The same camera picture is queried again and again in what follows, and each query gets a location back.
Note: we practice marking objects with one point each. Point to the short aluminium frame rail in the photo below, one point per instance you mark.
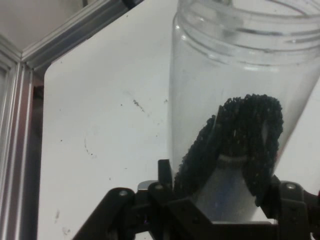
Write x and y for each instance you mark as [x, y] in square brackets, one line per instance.
[75, 27]

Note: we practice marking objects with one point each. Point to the black seeds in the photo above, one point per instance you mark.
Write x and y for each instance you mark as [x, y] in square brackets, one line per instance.
[262, 112]

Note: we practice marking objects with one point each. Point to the long aluminium frame rail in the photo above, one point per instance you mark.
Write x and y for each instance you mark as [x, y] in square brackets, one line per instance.
[15, 150]

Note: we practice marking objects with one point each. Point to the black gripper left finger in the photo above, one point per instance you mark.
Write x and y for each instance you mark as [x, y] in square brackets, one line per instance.
[117, 207]

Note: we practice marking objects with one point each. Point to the tall clear plastic jar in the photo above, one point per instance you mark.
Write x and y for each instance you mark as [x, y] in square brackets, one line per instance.
[212, 75]

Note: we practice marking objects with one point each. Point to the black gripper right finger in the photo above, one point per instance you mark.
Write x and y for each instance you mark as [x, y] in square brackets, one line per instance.
[295, 212]

